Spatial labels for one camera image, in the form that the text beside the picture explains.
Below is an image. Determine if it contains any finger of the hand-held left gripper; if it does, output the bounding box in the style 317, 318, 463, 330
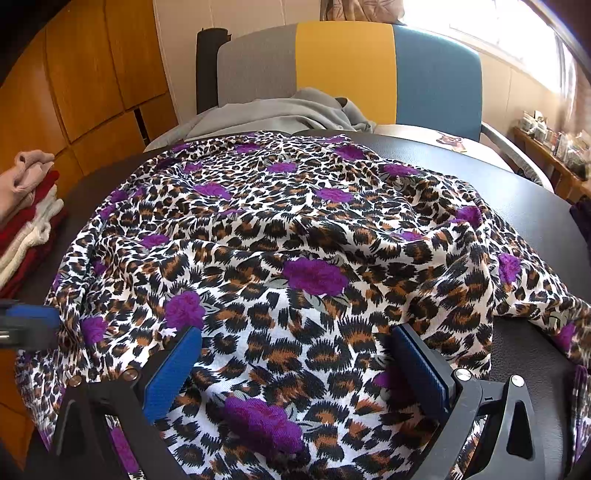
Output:
0, 299, 62, 352

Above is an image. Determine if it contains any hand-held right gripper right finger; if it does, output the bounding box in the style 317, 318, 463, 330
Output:
390, 323, 548, 480

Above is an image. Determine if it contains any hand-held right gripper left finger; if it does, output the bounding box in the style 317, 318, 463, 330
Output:
51, 325, 204, 480

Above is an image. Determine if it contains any leopard print floral garment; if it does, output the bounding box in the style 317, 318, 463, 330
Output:
14, 130, 591, 480

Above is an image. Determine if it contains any dark red folded garment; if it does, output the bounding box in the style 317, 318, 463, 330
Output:
0, 231, 58, 301

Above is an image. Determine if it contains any white knit folded garment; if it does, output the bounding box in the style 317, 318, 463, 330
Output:
0, 198, 65, 278

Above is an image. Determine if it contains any pink folded garment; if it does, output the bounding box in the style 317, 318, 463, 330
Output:
0, 150, 55, 217

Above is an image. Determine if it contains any dark purple cloth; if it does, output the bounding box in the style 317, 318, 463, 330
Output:
569, 198, 591, 232

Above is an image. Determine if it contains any small brown sticker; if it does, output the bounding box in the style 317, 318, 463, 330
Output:
436, 131, 467, 152

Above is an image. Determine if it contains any wooden side shelf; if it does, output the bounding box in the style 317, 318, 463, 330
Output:
512, 127, 591, 204

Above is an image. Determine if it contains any wooden cabinet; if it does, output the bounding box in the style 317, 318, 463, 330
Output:
0, 0, 181, 204

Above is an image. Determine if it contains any row of small jars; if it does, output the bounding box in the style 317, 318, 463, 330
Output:
517, 108, 591, 181

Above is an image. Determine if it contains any grey garment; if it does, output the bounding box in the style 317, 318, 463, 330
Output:
152, 88, 377, 146

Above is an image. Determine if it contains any grey yellow blue chair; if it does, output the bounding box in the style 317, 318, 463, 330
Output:
143, 21, 555, 190

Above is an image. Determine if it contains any bright window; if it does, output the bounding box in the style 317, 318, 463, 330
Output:
402, 0, 578, 107

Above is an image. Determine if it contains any brown patterned curtain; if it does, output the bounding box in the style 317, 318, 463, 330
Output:
321, 0, 407, 24

